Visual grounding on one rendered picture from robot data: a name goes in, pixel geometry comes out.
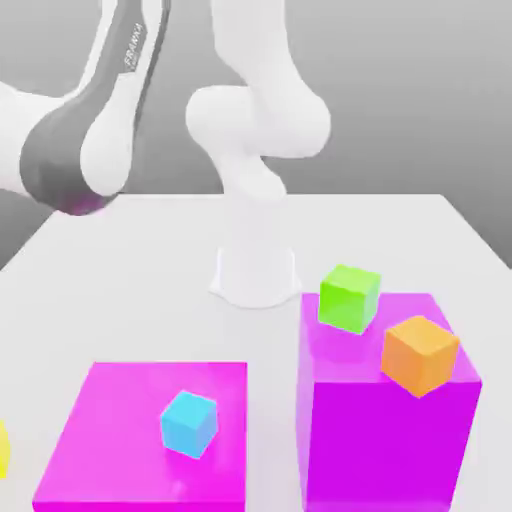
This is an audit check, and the small green cube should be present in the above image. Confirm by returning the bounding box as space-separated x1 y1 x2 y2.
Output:
318 263 382 336

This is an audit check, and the small cyan cube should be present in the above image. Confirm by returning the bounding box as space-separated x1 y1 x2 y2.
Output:
160 390 219 460

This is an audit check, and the small orange cube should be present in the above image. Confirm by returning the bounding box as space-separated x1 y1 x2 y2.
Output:
380 314 461 400

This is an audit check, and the small yellow cube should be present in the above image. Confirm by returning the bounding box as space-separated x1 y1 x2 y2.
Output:
0 419 11 480

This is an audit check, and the large purple box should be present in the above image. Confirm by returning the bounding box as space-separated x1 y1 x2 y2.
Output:
296 292 484 512

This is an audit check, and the large magenta box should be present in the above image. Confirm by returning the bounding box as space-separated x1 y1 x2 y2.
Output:
31 361 248 512

